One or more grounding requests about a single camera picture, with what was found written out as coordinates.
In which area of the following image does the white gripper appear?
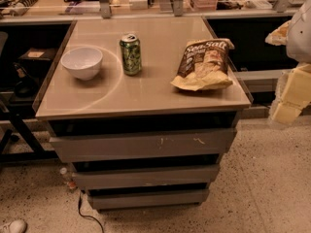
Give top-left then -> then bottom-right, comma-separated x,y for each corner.
265,20 -> 311,125

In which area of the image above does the grey bottom drawer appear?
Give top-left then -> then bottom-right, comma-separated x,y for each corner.
87,189 -> 209,210

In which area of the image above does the grey drawer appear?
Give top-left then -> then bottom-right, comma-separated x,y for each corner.
73,164 -> 220,190
87,189 -> 209,210
50,128 -> 236,162

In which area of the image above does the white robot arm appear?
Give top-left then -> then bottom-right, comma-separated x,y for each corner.
265,0 -> 311,125

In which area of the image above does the grey drawer cabinet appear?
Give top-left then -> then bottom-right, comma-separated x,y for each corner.
36,17 -> 250,197

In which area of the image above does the grey middle drawer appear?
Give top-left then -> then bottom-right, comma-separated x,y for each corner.
73,164 -> 220,190

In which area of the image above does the grey top drawer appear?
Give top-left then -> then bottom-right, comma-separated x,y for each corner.
50,128 -> 236,162

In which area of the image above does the sea salt chip bag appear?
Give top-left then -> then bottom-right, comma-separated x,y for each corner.
171,38 -> 234,91

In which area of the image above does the green soda can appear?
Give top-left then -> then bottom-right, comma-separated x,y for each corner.
120,33 -> 142,76

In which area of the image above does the white ceramic bowl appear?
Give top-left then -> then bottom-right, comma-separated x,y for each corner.
60,47 -> 103,81

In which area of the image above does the small plastic bottle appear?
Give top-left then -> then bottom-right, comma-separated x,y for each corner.
59,167 -> 77,191

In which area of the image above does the black box with label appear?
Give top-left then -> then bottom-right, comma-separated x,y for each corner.
18,48 -> 57,69

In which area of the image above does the black coiled spring tool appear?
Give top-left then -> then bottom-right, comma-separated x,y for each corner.
10,0 -> 38,17

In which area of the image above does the white shoe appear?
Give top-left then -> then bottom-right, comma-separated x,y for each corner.
0,219 -> 27,233

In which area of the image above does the black floor cable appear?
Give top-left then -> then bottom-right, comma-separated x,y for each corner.
77,191 -> 106,233

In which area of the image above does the black desk frame leg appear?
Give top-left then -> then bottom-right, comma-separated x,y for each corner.
0,94 -> 59,164

